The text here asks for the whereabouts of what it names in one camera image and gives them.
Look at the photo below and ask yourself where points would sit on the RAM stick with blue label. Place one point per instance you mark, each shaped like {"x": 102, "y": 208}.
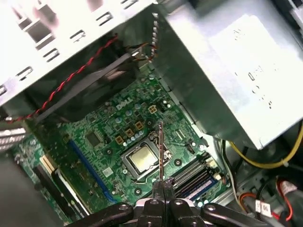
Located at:
{"x": 203, "y": 188}

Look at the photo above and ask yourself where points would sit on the grey power supply unit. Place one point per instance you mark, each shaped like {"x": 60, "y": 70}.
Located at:
{"x": 213, "y": 82}

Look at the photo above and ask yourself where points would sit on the black RAM stick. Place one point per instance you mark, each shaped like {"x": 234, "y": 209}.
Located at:
{"x": 161, "y": 153}

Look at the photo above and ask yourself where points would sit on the black RAM slot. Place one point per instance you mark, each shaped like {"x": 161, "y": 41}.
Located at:
{"x": 197, "y": 180}
{"x": 193, "y": 175}
{"x": 190, "y": 170}

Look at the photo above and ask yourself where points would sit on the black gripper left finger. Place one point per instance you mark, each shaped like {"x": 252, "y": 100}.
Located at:
{"x": 151, "y": 212}

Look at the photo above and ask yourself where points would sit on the black case fan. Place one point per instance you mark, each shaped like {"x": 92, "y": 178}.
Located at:
{"x": 94, "y": 94}

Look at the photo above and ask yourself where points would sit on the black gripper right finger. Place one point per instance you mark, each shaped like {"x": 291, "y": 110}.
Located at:
{"x": 177, "y": 212}

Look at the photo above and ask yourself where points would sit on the white expansion slot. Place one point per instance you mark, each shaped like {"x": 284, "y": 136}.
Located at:
{"x": 48, "y": 164}

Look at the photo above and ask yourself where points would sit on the black graphics card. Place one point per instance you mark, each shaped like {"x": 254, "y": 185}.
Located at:
{"x": 64, "y": 191}

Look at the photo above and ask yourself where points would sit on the silver CPU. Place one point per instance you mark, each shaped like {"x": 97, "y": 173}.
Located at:
{"x": 143, "y": 159}

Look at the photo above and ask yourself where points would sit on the green motherboard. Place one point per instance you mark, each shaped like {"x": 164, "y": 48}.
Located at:
{"x": 175, "y": 125}

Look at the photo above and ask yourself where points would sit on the black PC case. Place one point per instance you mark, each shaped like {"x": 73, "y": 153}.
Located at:
{"x": 71, "y": 19}

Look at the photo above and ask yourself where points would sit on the blue expansion slot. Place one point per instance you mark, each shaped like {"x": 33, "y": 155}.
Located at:
{"x": 90, "y": 170}

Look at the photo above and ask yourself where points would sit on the metal CPU socket cover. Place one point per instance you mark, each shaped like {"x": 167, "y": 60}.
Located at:
{"x": 132, "y": 168}

